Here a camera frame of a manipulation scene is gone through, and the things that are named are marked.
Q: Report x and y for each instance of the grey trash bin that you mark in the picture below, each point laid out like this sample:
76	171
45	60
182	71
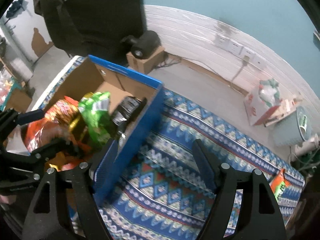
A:
287	130

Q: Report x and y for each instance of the blue patterned tablecloth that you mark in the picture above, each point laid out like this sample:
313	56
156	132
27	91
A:
175	180

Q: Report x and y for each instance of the orange packet with green label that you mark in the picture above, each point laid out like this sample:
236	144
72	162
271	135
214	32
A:
281	182

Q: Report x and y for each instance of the white plastic pipe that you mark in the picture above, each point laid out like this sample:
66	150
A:
303	147

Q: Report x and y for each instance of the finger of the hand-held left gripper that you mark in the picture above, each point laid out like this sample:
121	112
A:
56	147
32	116

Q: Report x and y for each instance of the orange snack bag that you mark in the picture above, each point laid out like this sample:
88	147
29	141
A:
42	130

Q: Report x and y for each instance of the white cardboard box red print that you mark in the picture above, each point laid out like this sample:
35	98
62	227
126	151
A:
252	107

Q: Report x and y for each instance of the white wall socket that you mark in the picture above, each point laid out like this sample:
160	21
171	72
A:
235	47
222	41
249	52

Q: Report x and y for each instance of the green white plastic bag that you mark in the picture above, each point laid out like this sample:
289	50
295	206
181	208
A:
270	92

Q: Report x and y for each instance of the blue cardboard box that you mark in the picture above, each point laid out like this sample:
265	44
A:
135	140

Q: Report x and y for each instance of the shiny black silver snack packet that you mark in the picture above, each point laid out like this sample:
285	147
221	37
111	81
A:
125	112

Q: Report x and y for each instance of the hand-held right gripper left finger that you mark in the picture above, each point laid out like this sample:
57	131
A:
87	176

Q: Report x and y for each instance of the small brown cardboard box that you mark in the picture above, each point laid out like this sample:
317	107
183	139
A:
145	62

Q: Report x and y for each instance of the black suitcase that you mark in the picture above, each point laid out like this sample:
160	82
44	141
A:
87	17

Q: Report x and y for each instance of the green snack bag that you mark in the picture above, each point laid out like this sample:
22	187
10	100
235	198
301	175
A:
96	120

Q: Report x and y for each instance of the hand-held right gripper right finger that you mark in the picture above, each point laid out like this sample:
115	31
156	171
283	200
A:
207	170

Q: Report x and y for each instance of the dark folded umbrella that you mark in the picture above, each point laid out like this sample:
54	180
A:
16	7

